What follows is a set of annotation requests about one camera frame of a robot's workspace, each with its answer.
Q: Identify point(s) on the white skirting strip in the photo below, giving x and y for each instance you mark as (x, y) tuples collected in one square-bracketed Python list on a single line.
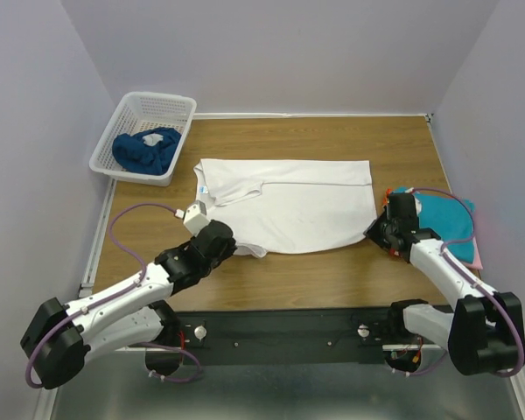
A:
[(273, 115)]

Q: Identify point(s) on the dark blue t shirt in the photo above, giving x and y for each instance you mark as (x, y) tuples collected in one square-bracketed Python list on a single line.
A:
[(149, 152)]

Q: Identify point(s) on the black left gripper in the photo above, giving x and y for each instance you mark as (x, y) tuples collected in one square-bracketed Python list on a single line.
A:
[(229, 250)]

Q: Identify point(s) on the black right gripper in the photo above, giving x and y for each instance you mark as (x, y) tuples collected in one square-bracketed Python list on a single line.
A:
[(372, 232)]

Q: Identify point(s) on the orange folded t shirt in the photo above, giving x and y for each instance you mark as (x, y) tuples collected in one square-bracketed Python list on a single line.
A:
[(385, 199)]

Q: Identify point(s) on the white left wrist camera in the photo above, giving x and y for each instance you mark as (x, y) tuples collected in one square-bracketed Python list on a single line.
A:
[(194, 217)]

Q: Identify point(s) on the teal folded t shirt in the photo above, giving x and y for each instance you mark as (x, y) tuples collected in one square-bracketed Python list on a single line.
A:
[(441, 214)]

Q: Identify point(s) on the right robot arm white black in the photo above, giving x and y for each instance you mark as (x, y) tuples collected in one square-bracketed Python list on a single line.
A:
[(483, 332)]

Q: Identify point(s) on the white t shirt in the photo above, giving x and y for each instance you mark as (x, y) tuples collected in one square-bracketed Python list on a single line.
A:
[(288, 207)]

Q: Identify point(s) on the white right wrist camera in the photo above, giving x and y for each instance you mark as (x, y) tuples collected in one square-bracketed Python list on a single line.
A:
[(418, 205)]

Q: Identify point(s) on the white plastic laundry basket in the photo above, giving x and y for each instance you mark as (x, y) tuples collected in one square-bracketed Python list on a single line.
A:
[(138, 112)]

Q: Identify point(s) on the pink folded t shirt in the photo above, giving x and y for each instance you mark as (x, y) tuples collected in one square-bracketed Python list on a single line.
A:
[(467, 252)]

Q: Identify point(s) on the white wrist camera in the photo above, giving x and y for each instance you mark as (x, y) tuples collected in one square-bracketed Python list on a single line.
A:
[(418, 205), (194, 217)]

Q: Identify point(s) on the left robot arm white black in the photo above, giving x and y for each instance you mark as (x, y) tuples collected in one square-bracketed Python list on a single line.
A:
[(62, 337)]

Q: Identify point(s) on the aluminium side rail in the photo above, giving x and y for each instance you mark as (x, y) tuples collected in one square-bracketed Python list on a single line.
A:
[(88, 280)]

